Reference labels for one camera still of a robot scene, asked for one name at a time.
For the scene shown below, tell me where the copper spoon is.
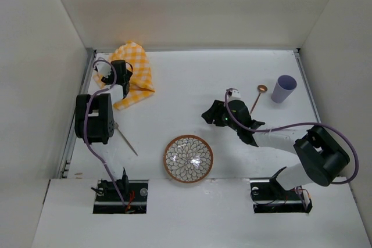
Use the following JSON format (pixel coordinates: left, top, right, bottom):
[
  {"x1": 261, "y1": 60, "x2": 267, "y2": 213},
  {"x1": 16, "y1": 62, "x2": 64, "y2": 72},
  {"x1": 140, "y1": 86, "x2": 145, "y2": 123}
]
[{"x1": 250, "y1": 84, "x2": 268, "y2": 114}]

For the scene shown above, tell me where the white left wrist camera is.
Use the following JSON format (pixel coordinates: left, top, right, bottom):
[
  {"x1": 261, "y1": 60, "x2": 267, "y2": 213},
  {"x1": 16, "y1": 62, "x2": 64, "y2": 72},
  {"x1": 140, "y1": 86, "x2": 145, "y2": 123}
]
[{"x1": 93, "y1": 57, "x2": 112, "y2": 78}]

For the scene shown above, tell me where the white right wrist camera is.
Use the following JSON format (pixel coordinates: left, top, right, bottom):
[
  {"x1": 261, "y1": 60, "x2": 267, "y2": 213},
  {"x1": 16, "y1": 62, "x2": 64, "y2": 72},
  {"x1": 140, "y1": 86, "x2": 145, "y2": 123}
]
[{"x1": 227, "y1": 88, "x2": 241, "y2": 102}]

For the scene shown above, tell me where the lilac plastic cup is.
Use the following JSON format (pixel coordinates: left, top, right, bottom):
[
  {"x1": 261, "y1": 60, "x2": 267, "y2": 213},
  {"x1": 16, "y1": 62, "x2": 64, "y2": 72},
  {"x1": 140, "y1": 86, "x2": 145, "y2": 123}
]
[{"x1": 271, "y1": 75, "x2": 297, "y2": 103}]

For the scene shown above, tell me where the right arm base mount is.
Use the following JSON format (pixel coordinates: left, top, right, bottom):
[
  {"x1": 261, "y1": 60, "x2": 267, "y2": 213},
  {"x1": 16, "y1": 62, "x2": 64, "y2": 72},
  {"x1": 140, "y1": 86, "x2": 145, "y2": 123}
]
[{"x1": 250, "y1": 179, "x2": 313, "y2": 214}]

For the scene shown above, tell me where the copper fork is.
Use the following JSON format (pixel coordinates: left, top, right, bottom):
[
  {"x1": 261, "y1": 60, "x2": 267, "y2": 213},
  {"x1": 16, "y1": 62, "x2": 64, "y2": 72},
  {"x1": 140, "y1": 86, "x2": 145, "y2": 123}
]
[{"x1": 115, "y1": 122, "x2": 138, "y2": 157}]

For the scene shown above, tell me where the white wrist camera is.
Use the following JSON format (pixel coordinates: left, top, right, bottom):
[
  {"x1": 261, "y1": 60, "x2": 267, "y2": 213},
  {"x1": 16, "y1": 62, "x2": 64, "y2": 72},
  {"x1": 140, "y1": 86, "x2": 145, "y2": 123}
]
[
  {"x1": 93, "y1": 57, "x2": 112, "y2": 78},
  {"x1": 227, "y1": 88, "x2": 241, "y2": 102}
]

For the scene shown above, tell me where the patterned ceramic bowl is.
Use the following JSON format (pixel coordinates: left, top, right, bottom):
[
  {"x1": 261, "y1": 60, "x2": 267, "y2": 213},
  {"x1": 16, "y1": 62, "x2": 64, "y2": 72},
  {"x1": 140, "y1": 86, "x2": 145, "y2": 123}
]
[{"x1": 163, "y1": 135, "x2": 214, "y2": 184}]

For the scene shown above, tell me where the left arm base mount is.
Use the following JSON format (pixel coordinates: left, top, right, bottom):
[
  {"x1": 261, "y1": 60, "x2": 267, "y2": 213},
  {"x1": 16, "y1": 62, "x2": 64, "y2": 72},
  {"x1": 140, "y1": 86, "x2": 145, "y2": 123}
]
[{"x1": 91, "y1": 180, "x2": 149, "y2": 214}]

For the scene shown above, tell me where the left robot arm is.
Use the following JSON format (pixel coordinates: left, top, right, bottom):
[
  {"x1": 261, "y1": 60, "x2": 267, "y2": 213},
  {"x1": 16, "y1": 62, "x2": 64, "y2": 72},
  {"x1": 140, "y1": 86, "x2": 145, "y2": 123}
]
[{"x1": 74, "y1": 58, "x2": 133, "y2": 196}]

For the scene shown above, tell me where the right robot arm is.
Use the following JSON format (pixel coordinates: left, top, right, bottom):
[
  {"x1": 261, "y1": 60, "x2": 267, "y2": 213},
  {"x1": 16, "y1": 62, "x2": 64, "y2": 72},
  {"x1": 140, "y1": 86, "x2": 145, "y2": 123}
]
[{"x1": 201, "y1": 99, "x2": 350, "y2": 191}]

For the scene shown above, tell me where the yellow white checkered cloth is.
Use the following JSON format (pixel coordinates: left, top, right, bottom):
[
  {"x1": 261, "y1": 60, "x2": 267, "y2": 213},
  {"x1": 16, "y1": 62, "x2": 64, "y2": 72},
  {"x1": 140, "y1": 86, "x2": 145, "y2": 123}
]
[{"x1": 93, "y1": 42, "x2": 155, "y2": 110}]

